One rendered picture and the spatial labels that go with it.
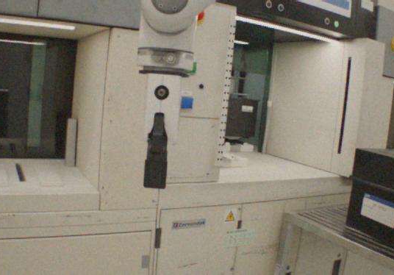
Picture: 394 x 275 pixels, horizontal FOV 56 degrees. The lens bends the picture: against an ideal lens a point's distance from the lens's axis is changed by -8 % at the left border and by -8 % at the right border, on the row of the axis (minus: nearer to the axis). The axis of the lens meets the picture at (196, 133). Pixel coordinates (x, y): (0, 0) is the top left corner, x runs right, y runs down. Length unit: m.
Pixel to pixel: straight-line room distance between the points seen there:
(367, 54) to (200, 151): 0.75
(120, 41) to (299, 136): 0.98
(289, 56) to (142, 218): 1.05
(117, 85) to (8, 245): 0.50
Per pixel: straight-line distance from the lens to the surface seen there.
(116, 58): 1.02
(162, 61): 0.56
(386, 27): 1.73
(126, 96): 1.03
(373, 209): 1.24
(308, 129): 1.71
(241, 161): 1.48
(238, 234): 1.31
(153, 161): 0.55
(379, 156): 1.22
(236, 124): 1.84
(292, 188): 1.40
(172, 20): 0.49
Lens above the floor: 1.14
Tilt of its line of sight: 6 degrees down
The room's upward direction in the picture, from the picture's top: 5 degrees clockwise
